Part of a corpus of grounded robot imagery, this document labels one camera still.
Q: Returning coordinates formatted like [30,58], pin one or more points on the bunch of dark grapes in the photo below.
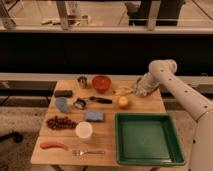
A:
[60,123]

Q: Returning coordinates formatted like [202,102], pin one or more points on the white plastic cup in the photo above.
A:
[84,131]

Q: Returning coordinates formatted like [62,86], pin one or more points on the black rectangular block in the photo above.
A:
[63,93]

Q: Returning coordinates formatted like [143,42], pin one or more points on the banana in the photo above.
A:
[122,91]

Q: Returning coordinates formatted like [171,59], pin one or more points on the small metal can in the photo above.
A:
[79,104]

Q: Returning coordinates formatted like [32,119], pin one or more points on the green plastic tray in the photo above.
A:
[147,140]

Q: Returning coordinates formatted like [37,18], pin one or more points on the wooden table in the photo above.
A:
[103,138]

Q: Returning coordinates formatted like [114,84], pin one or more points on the red bowl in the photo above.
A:
[101,83]

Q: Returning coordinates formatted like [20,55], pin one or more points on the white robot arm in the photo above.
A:
[200,108]

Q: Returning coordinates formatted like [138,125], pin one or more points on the metal fork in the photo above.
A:
[83,152]

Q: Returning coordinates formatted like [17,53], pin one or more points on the yellow apple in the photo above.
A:
[123,102]

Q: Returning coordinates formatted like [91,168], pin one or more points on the grey towel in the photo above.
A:
[139,89]

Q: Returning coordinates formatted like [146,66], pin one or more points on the orange carrot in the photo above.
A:
[47,145]

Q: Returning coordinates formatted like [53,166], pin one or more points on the metal cup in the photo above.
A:
[82,81]

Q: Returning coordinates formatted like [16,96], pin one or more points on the purple bowl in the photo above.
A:
[154,89]

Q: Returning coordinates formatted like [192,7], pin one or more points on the blue sponge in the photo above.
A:
[94,116]

